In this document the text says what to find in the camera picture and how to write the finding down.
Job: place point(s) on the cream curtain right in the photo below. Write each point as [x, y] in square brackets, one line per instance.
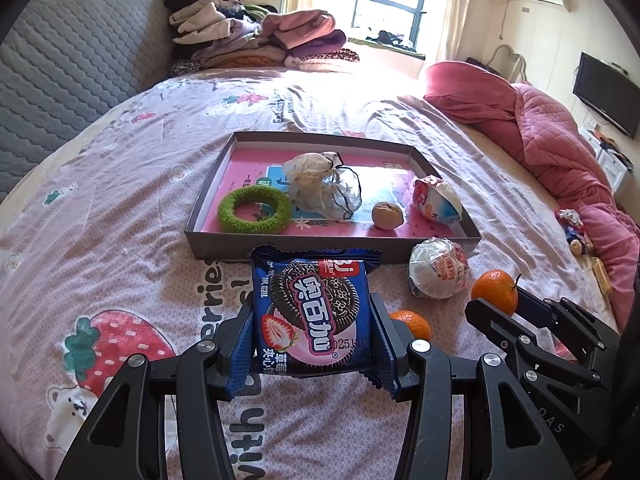
[452, 29]

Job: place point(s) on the pink pillow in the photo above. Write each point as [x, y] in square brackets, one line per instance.
[468, 94]

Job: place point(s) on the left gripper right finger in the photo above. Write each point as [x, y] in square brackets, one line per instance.
[504, 435]

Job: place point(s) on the blue cookie packet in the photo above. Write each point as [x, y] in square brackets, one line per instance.
[312, 310]

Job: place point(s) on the pink strawberry bed sheet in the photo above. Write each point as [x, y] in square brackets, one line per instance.
[102, 237]

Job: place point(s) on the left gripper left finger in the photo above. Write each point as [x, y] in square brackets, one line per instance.
[123, 437]

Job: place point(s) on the grey quilted headboard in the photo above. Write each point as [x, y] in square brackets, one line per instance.
[66, 63]

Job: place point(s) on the black flat television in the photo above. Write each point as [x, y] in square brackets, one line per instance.
[608, 92]

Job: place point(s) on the red white toy egg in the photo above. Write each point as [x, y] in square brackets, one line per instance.
[438, 269]

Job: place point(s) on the walnut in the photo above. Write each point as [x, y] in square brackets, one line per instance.
[387, 216]

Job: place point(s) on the clothes on window sill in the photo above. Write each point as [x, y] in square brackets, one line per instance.
[391, 40]

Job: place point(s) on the pink quilted duvet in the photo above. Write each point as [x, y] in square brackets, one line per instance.
[538, 132]

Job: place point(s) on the larger orange mandarin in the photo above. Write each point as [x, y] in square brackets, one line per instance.
[417, 324]

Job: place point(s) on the white drawer cabinet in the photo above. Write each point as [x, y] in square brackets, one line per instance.
[615, 166]

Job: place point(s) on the mandarin with stem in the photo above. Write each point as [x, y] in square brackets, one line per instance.
[499, 289]

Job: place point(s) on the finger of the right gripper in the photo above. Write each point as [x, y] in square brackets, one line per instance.
[579, 331]
[522, 351]

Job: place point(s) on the pile of folded clothes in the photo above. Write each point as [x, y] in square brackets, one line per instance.
[229, 34]

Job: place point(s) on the small colourful doll toy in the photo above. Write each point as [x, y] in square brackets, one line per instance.
[575, 232]

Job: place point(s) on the white metal chair frame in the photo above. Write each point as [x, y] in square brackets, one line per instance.
[508, 64]

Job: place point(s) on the dark cardboard box tray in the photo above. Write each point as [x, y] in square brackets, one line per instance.
[259, 216]

